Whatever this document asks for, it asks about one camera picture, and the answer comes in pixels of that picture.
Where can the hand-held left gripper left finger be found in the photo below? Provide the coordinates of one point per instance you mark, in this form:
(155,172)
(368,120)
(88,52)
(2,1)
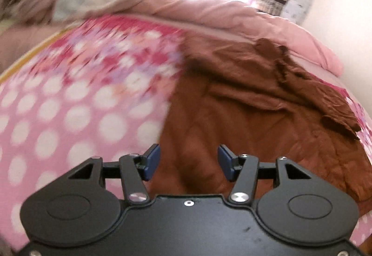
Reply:
(153,160)

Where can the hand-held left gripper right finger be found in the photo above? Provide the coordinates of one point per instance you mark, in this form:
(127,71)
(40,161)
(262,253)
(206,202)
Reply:
(224,160)

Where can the brown garment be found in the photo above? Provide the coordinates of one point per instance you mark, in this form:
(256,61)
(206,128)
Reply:
(247,116)

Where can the pink floral dotted blanket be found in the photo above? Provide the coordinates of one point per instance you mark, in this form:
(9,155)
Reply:
(87,93)

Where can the mauve bed sheet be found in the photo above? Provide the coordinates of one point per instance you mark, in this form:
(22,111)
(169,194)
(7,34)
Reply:
(316,70)

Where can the pink quilt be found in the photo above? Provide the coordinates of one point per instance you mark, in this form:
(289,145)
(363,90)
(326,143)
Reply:
(232,16)

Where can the pale blue patterned cloth bundle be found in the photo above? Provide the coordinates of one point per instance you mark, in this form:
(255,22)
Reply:
(298,7)

